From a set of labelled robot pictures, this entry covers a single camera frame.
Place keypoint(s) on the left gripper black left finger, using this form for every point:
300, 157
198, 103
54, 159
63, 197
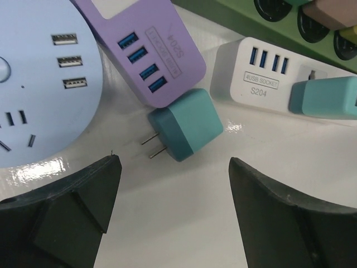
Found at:
61, 224

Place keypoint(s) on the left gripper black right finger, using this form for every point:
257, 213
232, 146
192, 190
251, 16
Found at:
283, 227

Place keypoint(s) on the teal plug adapter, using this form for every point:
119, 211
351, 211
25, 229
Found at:
186, 125
329, 98

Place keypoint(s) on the yellow plug adapter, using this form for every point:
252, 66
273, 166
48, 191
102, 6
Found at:
349, 34

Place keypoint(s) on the pink plug adapter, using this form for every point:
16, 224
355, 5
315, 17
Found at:
333, 14

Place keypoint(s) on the green plug adapter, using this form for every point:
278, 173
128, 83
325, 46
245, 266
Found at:
297, 2

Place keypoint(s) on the round blue power strip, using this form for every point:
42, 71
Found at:
51, 79

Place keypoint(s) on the white power strip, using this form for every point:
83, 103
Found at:
256, 74

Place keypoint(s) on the purple power strip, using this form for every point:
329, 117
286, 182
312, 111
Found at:
149, 45

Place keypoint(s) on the green power strip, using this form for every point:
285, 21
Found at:
281, 24

